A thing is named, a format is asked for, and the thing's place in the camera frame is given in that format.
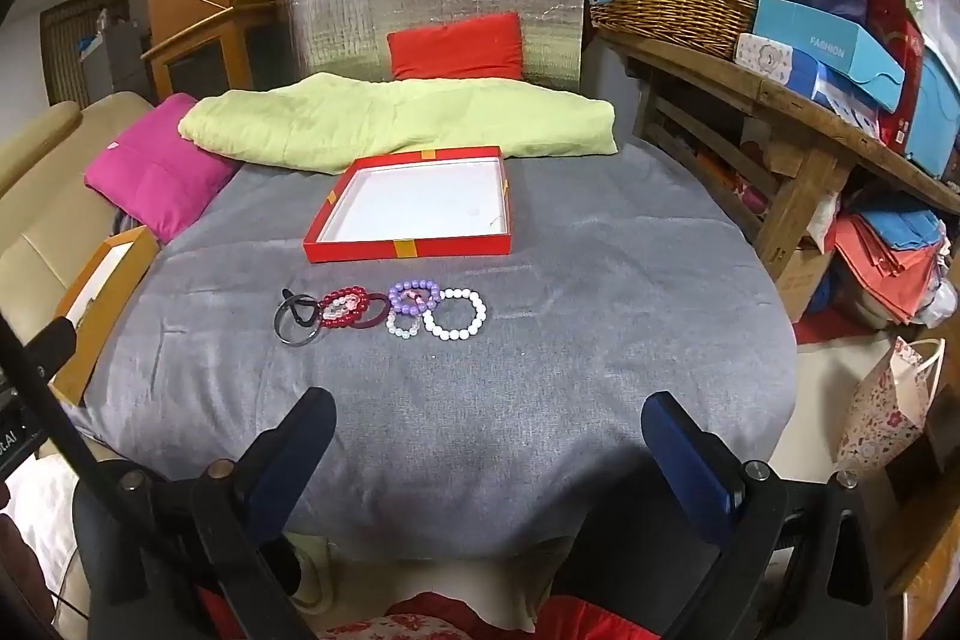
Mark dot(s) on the teal box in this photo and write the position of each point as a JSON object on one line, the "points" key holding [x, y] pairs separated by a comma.
{"points": [[937, 115]]}

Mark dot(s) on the floral paper bag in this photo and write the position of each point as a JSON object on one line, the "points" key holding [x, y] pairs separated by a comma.
{"points": [[889, 407]]}

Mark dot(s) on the red cushion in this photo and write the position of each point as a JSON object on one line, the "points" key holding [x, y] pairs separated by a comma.
{"points": [[457, 48]]}

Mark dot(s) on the light green folded blanket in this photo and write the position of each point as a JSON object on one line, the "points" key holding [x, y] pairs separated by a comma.
{"points": [[420, 119]]}

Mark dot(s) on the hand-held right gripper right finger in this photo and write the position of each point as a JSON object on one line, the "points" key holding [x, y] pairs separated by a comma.
{"points": [[686, 460]]}

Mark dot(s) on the orange box lid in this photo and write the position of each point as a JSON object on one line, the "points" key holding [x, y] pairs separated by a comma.
{"points": [[112, 295]]}

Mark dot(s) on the white patterned box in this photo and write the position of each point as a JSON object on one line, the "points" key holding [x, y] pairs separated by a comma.
{"points": [[765, 59]]}

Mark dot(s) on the stack of coral cloths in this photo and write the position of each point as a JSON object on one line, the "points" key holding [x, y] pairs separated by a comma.
{"points": [[877, 269]]}

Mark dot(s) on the beige sofa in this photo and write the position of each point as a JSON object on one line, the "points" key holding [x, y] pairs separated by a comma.
{"points": [[45, 197]]}

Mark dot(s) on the red paper bag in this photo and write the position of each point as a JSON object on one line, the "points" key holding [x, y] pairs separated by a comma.
{"points": [[896, 63]]}

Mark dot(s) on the light blue cardboard box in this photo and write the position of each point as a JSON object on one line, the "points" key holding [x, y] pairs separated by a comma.
{"points": [[825, 44]]}

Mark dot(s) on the red floral cloth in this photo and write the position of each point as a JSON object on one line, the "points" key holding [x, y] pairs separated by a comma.
{"points": [[450, 617]]}

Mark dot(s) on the silver metal bangle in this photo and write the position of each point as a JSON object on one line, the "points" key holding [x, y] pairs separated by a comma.
{"points": [[288, 340]]}

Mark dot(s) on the red shallow cardboard box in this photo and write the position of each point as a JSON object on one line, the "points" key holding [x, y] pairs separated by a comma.
{"points": [[420, 194]]}

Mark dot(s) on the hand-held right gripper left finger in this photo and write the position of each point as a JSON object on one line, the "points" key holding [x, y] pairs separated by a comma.
{"points": [[296, 452]]}

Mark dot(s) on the wicker basket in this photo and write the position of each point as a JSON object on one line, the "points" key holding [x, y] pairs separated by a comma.
{"points": [[667, 6]]}

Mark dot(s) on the magenta cushion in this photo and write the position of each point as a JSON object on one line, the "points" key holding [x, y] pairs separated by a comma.
{"points": [[161, 171]]}

